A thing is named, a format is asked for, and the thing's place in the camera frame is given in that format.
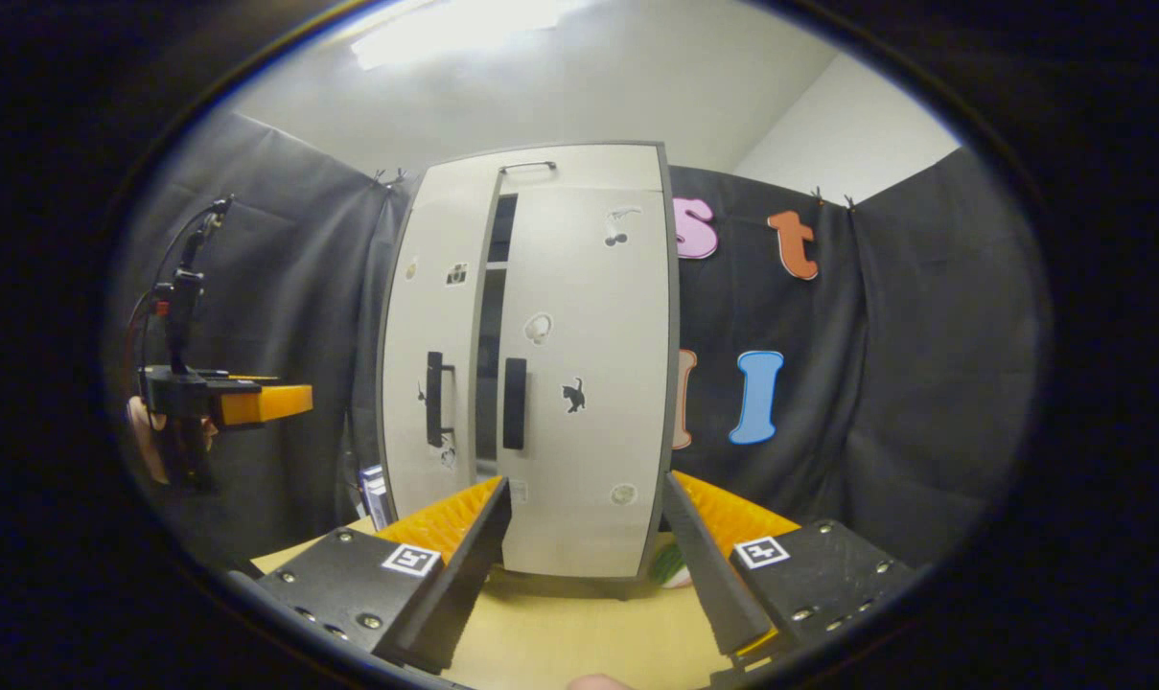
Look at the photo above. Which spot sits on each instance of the watermelon slice toy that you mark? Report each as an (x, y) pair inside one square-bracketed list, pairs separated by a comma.
[(670, 570)]

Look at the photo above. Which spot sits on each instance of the white grey cabinet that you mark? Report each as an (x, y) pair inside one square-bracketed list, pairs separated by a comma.
[(489, 335)]

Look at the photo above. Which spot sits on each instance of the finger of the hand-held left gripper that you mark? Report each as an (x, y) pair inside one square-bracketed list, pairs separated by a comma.
[(267, 404), (253, 378)]

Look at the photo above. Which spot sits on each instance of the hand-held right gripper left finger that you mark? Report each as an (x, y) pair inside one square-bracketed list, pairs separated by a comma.
[(469, 575)]

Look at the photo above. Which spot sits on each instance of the ceiling light panel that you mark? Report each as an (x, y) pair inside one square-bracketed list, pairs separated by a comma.
[(454, 29)]

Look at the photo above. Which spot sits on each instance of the black backdrop cloth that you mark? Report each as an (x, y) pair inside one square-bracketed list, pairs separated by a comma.
[(924, 364), (291, 268)]

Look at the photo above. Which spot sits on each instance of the white cabinet door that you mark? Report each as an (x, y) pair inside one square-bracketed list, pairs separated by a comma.
[(589, 450), (426, 326)]

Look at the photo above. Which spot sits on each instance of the small blue white box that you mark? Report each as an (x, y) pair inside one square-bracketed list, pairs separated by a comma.
[(375, 498)]

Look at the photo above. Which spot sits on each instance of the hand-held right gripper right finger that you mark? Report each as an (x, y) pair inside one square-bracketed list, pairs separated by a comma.
[(708, 580)]

